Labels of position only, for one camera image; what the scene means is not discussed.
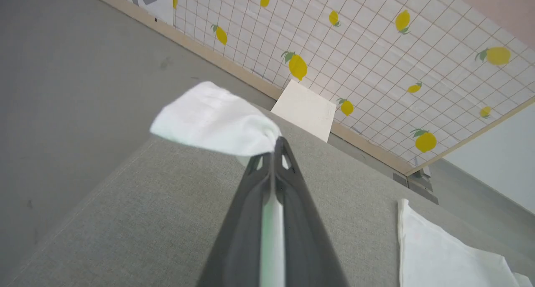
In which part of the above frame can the white long sleeve garment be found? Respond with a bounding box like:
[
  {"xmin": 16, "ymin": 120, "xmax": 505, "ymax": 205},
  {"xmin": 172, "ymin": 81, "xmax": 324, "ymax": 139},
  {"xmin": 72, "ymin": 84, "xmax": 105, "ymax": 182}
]
[{"xmin": 150, "ymin": 81, "xmax": 535, "ymax": 287}]

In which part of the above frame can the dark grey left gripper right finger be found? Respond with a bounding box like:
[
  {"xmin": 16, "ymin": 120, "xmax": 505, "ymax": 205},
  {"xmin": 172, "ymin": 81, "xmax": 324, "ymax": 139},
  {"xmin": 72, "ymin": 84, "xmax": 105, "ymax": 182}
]
[{"xmin": 274, "ymin": 137, "xmax": 350, "ymax": 287}]

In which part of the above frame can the white flat board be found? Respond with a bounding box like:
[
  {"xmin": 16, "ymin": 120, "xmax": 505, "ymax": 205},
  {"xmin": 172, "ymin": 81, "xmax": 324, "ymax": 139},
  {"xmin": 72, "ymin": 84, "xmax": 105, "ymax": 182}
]
[{"xmin": 270, "ymin": 79, "xmax": 337, "ymax": 143}]

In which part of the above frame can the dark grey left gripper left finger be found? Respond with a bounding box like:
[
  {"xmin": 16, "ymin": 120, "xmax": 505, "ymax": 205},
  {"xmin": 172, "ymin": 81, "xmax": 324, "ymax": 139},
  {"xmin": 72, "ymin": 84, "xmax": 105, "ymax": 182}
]
[{"xmin": 196, "ymin": 151, "xmax": 275, "ymax": 287}]

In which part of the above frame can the grey white patterned panel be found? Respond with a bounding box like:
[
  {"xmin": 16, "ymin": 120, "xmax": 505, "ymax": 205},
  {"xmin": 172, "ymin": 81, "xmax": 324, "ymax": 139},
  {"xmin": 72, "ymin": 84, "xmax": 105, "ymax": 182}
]
[{"xmin": 102, "ymin": 0, "xmax": 174, "ymax": 26}]

